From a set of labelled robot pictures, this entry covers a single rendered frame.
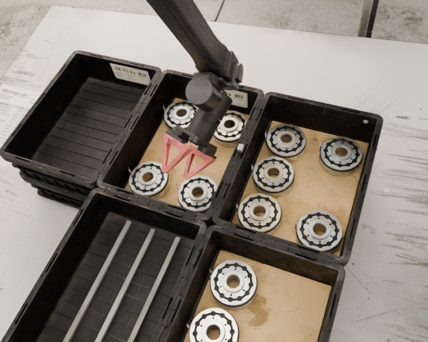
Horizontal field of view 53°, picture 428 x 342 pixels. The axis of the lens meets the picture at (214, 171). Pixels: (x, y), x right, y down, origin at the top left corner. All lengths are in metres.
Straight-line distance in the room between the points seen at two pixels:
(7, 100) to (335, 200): 1.19
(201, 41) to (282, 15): 2.05
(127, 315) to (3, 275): 0.45
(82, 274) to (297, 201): 0.55
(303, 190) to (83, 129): 0.65
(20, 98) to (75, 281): 0.82
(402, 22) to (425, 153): 1.58
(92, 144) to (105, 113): 0.11
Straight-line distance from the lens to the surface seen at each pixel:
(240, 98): 1.19
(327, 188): 1.10
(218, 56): 0.88
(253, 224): 1.02
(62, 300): 1.09
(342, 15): 2.87
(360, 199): 0.99
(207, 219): 0.96
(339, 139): 1.15
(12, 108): 1.68
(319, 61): 1.56
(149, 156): 1.19
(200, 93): 0.85
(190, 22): 0.77
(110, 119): 1.31
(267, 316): 0.98
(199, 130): 0.91
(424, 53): 1.65
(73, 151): 1.28
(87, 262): 1.10
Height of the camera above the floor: 1.78
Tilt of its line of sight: 58 degrees down
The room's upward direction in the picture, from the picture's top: 12 degrees counter-clockwise
